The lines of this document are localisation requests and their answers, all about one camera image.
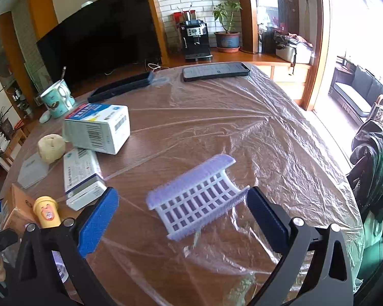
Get dark cushioned sofa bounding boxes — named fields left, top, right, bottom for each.
left=328, top=65, right=383, bottom=117

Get dark carved wooden chair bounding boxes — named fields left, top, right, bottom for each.
left=354, top=194, right=383, bottom=290

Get small yellow cup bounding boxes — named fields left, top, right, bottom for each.
left=33, top=196, right=62, bottom=229

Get white blue printed packet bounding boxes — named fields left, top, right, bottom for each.
left=51, top=250, right=68, bottom=284

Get black smartphone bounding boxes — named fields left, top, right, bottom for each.
left=182, top=62, right=251, bottom=82

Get small leafy plant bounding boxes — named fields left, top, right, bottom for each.
left=0, top=107, right=14, bottom=141

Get potted green plant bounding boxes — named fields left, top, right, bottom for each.
left=212, top=1, right=242, bottom=53

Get black jacket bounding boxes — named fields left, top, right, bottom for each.
left=346, top=119, right=383, bottom=224

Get white storage box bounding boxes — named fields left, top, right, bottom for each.
left=274, top=30, right=315, bottom=65

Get black television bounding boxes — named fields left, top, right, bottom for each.
left=36, top=0, right=163, bottom=85

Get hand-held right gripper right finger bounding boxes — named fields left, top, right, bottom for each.
left=246, top=186, right=355, bottom=306

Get brown cardboard box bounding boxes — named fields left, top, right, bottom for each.
left=2, top=183, right=39, bottom=234

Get red utensil holder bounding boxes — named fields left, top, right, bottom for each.
left=173, top=4, right=197, bottom=29

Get long white box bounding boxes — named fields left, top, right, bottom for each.
left=63, top=149, right=107, bottom=211

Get white cable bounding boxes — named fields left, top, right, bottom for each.
left=145, top=58, right=170, bottom=71

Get wooden sideboard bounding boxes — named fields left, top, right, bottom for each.
left=161, top=49, right=314, bottom=104

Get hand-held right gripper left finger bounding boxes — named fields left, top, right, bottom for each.
left=6, top=187, right=120, bottom=306

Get white blue printed box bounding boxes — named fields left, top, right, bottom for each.
left=63, top=104, right=131, bottom=155

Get phone in dark blue case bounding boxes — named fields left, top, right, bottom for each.
left=87, top=71, right=154, bottom=103

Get teal patterned mug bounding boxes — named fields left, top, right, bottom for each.
left=40, top=80, right=75, bottom=119

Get black coffee machine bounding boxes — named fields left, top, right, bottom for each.
left=180, top=20, right=213, bottom=62

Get beige round ball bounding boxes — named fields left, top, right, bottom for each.
left=38, top=134, right=66, bottom=164

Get purple white plastic basket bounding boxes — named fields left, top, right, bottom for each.
left=146, top=154, right=250, bottom=241

